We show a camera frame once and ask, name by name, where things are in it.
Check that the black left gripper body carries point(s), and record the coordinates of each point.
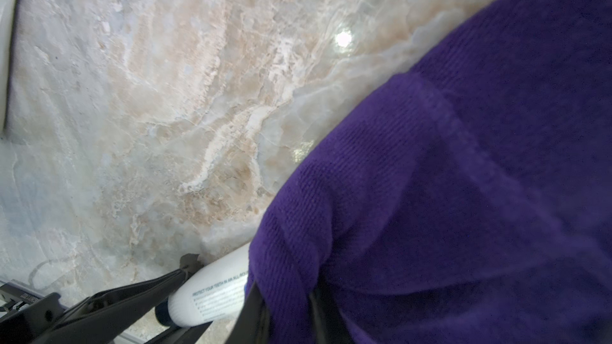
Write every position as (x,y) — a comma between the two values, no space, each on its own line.
(25,316)

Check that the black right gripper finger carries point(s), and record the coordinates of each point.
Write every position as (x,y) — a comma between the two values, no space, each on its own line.
(253,323)

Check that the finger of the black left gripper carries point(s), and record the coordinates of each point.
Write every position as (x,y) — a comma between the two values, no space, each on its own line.
(103,317)
(180,335)

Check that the white tube front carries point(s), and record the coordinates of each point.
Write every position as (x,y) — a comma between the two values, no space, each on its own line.
(215,291)

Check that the purple cloth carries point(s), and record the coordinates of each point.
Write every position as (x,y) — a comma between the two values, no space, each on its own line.
(467,200)

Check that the white tube grey cap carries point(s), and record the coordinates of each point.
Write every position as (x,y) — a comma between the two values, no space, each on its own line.
(8,9)

